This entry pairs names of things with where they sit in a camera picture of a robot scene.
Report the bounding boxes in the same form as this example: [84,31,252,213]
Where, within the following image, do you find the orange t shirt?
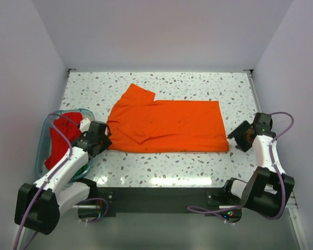
[107,84,230,153]

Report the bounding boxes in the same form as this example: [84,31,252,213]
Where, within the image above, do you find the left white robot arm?
[14,120,112,235]

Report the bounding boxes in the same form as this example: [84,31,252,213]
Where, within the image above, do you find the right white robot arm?
[222,112,295,220]

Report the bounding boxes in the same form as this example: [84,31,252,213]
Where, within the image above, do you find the green t shirt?
[72,163,90,180]

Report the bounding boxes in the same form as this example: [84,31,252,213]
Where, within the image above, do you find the red t shirt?
[45,112,83,170]

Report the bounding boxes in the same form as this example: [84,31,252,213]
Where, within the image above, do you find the clear blue plastic bin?
[35,108,95,182]

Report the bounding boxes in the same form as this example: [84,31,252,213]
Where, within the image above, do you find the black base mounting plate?
[67,186,251,218]

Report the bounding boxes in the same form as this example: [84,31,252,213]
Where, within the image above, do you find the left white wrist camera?
[79,118,91,133]

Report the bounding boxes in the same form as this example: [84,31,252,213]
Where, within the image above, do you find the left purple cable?
[13,113,110,250]

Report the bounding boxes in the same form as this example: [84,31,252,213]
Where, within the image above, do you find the purple cable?
[187,111,295,219]
[13,113,110,250]

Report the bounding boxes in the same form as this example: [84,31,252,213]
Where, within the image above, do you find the aluminium frame rail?
[73,193,298,209]

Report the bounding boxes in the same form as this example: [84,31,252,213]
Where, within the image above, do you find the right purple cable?
[187,111,295,219]

